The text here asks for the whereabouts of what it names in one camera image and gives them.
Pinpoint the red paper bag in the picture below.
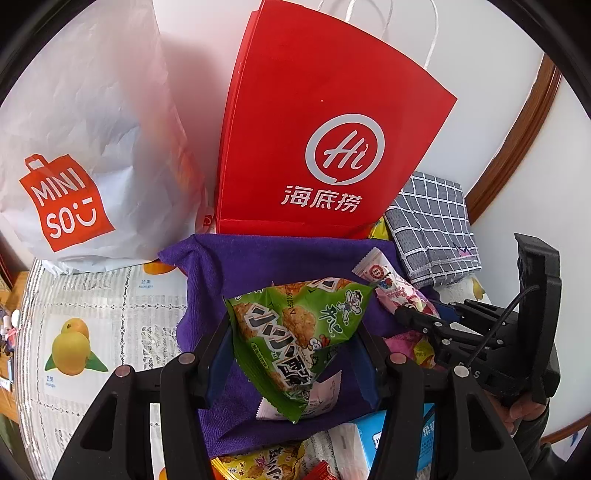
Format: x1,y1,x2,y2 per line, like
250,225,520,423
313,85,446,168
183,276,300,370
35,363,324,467
213,0,459,241

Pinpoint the brown wooden door frame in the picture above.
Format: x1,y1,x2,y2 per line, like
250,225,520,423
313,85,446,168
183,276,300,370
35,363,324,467
463,52,563,223

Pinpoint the yellow red snack packet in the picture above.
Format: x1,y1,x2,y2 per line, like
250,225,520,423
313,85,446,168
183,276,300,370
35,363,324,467
412,337,438,368

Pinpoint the white plastic shopping bag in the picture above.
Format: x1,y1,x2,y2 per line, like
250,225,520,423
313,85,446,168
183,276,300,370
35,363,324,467
0,0,209,278

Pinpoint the purple towel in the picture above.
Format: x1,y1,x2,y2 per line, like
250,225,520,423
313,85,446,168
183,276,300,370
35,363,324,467
158,233,440,459

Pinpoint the group of small bottles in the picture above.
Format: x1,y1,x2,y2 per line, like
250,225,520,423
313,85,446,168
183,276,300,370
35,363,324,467
0,302,21,358

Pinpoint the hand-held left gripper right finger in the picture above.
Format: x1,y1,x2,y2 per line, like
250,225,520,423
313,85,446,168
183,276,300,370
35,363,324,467
358,323,520,480

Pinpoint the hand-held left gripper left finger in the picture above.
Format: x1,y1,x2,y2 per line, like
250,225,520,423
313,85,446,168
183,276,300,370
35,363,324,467
60,314,232,480

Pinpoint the green rice cracker packet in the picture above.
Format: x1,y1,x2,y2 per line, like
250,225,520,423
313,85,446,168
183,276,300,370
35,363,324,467
224,277,377,423

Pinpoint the grey checked folded cloth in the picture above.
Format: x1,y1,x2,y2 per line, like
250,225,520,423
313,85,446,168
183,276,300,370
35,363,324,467
384,172,482,290

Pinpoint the blue tissue box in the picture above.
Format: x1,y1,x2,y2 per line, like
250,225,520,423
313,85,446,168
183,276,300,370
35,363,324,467
313,403,435,480

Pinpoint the person's right forearm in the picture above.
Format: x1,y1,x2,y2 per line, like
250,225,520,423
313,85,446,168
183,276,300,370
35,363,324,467
507,404,583,480

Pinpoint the person's right hand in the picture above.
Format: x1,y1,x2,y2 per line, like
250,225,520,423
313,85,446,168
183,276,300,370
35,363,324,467
501,396,551,435

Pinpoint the yellow rice cracker packet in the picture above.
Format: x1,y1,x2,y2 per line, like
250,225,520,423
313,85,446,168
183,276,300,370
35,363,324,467
211,442,306,480

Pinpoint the pink barcode snack packet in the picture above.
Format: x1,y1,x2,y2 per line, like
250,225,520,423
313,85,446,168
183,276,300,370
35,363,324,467
385,332,426,366

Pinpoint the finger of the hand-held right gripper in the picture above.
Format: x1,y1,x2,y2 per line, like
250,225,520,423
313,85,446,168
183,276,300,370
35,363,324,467
394,305,451,342
436,300,509,326

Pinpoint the white pink candy packet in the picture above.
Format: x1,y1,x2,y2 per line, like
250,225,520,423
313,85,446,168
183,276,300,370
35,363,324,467
352,248,440,320

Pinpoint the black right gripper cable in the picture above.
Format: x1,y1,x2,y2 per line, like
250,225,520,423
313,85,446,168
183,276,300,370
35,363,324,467
465,285,542,366

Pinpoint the wooden nightstand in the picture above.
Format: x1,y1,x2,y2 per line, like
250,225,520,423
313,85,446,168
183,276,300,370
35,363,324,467
0,271,29,416

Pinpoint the fruit print tablecloth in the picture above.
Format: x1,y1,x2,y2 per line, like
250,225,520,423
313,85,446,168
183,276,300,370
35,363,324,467
9,262,491,480

